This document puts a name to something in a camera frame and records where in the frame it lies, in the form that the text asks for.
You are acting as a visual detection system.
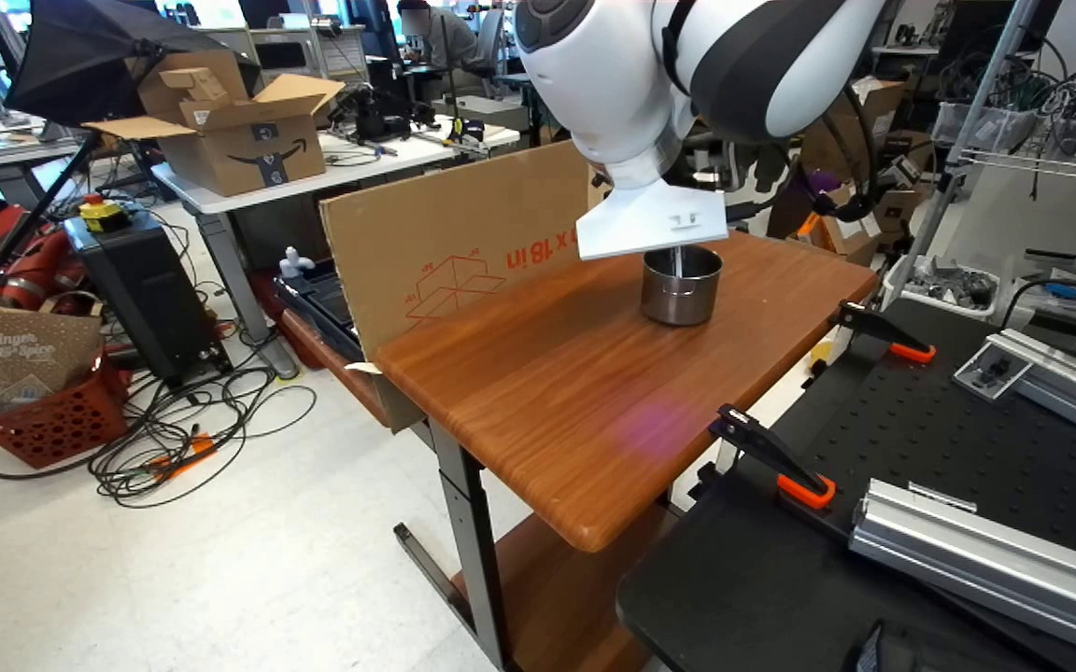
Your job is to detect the steel pot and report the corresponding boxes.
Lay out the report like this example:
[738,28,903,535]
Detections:
[635,241,730,331]

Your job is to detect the brown cardboard sheet red print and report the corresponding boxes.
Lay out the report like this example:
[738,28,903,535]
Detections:
[317,137,611,367]

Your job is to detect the grey desk leg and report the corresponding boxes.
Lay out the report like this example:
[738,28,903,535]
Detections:
[390,418,520,672]

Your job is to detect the white work table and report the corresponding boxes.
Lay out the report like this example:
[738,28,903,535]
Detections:
[144,128,474,378]

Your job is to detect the orange black clamp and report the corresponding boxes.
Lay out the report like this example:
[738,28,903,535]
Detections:
[705,403,839,516]
[837,298,943,371]

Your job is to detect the large open cardboard box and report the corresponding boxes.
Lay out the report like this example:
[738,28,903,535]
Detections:
[78,49,352,201]

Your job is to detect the black computer case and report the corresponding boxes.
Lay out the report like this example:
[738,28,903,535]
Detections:
[58,208,228,384]

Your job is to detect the yellow red emergency button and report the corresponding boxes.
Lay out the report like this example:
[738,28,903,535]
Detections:
[76,193,136,240]

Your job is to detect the red plastic basket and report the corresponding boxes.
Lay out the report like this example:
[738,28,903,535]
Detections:
[0,357,136,474]

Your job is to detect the black softbox light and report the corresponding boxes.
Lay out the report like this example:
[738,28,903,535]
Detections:
[0,0,230,290]

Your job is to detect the brown paper bag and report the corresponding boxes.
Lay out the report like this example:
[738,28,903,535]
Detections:
[0,296,109,430]

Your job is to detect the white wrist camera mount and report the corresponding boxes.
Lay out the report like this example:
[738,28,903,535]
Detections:
[571,174,733,265]

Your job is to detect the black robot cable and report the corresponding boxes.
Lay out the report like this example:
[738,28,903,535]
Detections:
[794,81,897,230]

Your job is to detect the floor cable bundle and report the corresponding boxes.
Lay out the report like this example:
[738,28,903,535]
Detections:
[0,353,321,510]

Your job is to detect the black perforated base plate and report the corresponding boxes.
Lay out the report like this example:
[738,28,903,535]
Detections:
[618,296,1076,672]

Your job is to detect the silver rail end bracket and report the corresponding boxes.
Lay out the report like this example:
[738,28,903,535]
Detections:
[949,341,1038,403]

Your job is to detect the aluminium rail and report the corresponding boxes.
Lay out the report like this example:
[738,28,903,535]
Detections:
[848,474,1076,663]
[954,326,1076,455]

